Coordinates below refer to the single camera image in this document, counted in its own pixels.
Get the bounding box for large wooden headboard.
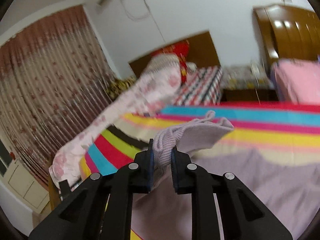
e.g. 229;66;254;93
253;4;319;65

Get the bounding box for floral pink quilt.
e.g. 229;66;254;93
49;54;181;187

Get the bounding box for floral pleated curtain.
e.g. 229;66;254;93
1;5;114;188

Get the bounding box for plaid bed sheet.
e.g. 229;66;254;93
171;66;223;106

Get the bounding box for rainbow striped blanket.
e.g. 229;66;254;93
79;102;319;239

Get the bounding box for white power strip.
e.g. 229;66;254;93
251;61;260;75

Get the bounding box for small dark headboard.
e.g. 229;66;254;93
129;30;221;77

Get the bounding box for yellow brown patterned blanket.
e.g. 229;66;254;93
106;76;137;101

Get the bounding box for red embroidered pillow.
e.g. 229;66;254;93
151;40;190;85

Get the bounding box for purple sweatpants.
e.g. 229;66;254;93
131;111;319;239

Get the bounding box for white door with window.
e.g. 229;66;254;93
1;142;49;214

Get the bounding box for pink bed sheet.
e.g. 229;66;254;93
270;59;319;105

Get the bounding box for nightstand with floral cover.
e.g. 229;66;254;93
221;64;273;89

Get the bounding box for air conditioner cable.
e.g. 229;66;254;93
119;0;167;45

